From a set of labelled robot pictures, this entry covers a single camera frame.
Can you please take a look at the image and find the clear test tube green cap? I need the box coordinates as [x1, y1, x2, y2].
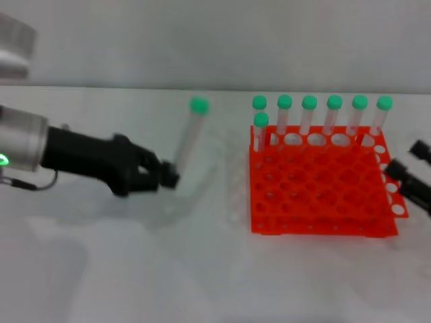
[253, 112, 270, 152]
[252, 95, 269, 116]
[369, 96, 394, 137]
[173, 96, 210, 169]
[300, 95, 318, 135]
[322, 94, 343, 135]
[276, 94, 293, 135]
[346, 95, 369, 135]

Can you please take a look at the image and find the orange test tube rack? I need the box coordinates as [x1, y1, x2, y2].
[249, 124, 411, 238]

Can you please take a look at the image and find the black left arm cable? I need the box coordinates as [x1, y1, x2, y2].
[0, 173, 59, 192]

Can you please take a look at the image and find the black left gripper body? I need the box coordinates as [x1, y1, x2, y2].
[40, 126, 151, 198]

